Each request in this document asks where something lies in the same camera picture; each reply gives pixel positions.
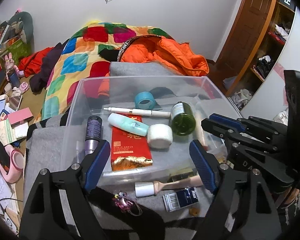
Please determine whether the white pen stick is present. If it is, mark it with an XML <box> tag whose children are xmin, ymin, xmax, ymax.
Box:
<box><xmin>103</xmin><ymin>107</ymin><xmax>171</xmax><ymax>118</ymax></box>

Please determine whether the green cluttered box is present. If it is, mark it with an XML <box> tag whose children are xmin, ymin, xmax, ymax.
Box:
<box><xmin>0</xmin><ymin>11</ymin><xmax>33</xmax><ymax>65</ymax></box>

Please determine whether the red clothing pile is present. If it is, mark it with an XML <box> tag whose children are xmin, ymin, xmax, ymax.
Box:
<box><xmin>18</xmin><ymin>47</ymin><xmax>53</xmax><ymax>77</ymax></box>

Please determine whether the pink rabbit toy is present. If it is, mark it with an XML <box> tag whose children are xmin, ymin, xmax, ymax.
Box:
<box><xmin>4</xmin><ymin>53</ymin><xmax>24</xmax><ymax>88</ymax></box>

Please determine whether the pink hair clip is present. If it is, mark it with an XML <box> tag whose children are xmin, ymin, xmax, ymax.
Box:
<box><xmin>113</xmin><ymin>191</ymin><xmax>142</xmax><ymax>217</ymax></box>

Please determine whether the navy blue small box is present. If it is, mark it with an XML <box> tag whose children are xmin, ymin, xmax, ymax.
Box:
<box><xmin>162</xmin><ymin>187</ymin><xmax>199</xmax><ymax>212</ymax></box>

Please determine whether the clear plastic storage bin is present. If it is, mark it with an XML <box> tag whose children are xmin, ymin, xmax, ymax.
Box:
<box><xmin>61</xmin><ymin>76</ymin><xmax>239</xmax><ymax>187</ymax></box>

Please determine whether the beige foundation tube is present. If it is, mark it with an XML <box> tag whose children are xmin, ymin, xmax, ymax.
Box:
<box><xmin>134</xmin><ymin>175</ymin><xmax>203</xmax><ymax>198</ymax></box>

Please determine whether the red gift box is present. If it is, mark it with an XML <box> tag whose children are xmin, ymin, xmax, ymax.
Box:
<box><xmin>110</xmin><ymin>115</ymin><xmax>153</xmax><ymax>171</ymax></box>

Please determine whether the purple cosmetic bottle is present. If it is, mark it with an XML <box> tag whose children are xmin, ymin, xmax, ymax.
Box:
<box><xmin>84</xmin><ymin>115</ymin><xmax>102</xmax><ymax>155</ymax></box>

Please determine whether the blue tape roll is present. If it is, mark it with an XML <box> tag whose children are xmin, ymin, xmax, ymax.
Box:
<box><xmin>134</xmin><ymin>92</ymin><xmax>156</xmax><ymax>110</ymax></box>

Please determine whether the orange down jacket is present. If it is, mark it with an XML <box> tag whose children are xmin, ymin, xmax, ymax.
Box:
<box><xmin>117</xmin><ymin>35</ymin><xmax>210</xmax><ymax>77</ymax></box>

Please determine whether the wooden door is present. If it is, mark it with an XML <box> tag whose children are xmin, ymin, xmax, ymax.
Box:
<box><xmin>215</xmin><ymin>0</ymin><xmax>271</xmax><ymax>63</ymax></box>

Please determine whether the white round sponge roll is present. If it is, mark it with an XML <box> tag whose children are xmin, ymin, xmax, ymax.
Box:
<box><xmin>147</xmin><ymin>124</ymin><xmax>173</xmax><ymax>150</ymax></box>

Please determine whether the grey blanket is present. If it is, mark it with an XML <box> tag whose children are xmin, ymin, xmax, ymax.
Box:
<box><xmin>24</xmin><ymin>62</ymin><xmax>239</xmax><ymax>239</ymax></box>

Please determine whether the colourful patchwork quilt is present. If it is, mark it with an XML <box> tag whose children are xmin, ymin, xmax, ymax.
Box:
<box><xmin>35</xmin><ymin>21</ymin><xmax>171</xmax><ymax>122</ymax></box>

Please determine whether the pink flat box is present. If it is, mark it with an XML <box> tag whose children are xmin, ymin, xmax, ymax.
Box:
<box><xmin>7</xmin><ymin>107</ymin><xmax>33</xmax><ymax>126</ymax></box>

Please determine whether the mint green lotion bottle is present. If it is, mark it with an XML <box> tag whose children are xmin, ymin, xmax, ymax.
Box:
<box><xmin>108</xmin><ymin>113</ymin><xmax>149</xmax><ymax>137</ymax></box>

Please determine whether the green spray bottle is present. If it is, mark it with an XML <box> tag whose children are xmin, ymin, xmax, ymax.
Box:
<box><xmin>170</xmin><ymin>101</ymin><xmax>196</xmax><ymax>136</ymax></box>

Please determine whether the wooden wardrobe shelf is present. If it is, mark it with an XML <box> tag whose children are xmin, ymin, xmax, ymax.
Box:
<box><xmin>217</xmin><ymin>0</ymin><xmax>296</xmax><ymax>110</ymax></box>

